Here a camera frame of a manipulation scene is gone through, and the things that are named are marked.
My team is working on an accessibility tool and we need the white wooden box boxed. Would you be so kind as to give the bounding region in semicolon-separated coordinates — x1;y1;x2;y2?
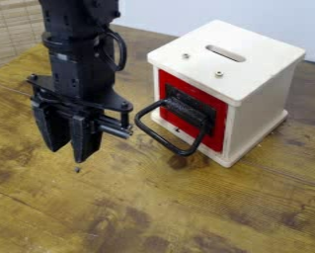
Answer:
149;20;305;167

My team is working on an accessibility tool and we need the black metal drawer handle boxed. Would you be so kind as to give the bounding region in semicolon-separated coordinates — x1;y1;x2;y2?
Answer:
135;96;217;156

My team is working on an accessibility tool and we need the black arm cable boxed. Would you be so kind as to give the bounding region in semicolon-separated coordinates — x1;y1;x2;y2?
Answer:
101;29;129;72

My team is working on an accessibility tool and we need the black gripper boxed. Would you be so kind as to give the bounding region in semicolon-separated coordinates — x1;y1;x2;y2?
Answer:
27;72;135;164

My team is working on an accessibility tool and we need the red drawer front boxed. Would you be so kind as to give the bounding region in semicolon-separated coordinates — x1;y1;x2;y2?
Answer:
158;70;229;152

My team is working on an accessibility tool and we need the small dark screw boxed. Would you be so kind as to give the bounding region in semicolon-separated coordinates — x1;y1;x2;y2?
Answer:
74;167;81;173

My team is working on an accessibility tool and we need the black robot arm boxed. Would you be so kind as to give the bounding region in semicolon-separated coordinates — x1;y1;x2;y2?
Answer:
29;0;134;163

